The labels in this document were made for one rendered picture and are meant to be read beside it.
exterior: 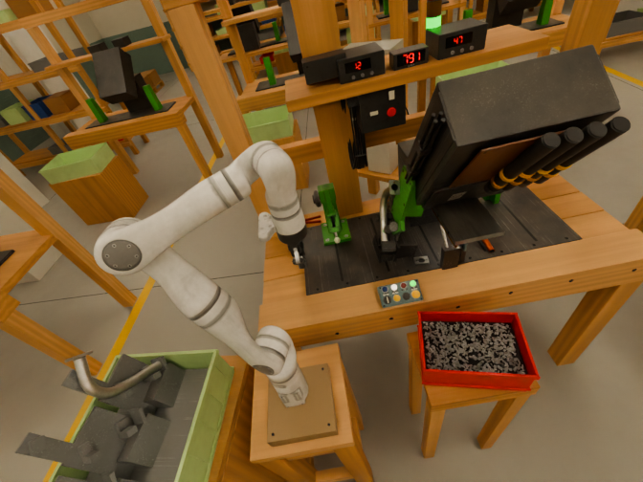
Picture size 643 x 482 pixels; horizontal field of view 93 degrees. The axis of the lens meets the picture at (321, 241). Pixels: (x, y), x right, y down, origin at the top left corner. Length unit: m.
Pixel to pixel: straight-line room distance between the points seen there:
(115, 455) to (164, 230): 0.86
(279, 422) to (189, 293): 0.55
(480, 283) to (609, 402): 1.14
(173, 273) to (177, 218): 0.14
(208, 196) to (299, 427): 0.74
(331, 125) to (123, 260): 0.96
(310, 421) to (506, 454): 1.18
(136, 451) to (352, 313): 0.81
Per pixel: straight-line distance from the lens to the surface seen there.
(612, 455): 2.15
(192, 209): 0.61
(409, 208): 1.17
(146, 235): 0.62
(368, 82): 1.18
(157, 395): 1.30
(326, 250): 1.41
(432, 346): 1.14
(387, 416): 1.97
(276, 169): 0.59
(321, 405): 1.07
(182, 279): 0.70
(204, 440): 1.20
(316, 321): 1.19
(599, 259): 1.49
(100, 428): 1.28
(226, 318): 0.72
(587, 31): 1.65
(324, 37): 1.25
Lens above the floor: 1.89
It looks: 43 degrees down
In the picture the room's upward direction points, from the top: 16 degrees counter-clockwise
